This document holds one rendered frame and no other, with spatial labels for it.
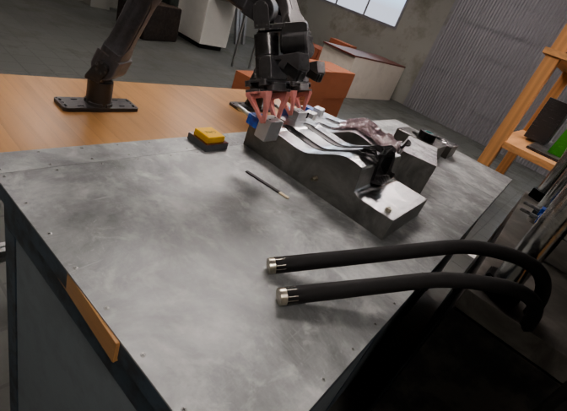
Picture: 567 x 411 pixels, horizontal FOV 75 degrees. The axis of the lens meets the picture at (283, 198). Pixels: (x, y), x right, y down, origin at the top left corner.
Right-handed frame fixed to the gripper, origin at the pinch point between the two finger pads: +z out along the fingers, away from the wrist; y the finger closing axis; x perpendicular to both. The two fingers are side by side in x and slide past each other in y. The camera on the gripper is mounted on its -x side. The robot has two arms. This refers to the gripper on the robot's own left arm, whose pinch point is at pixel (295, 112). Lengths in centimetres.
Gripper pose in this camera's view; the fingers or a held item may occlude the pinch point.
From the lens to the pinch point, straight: 124.1
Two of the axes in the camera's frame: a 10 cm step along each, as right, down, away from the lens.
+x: -7.9, -0.5, 6.1
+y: 6.1, -2.0, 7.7
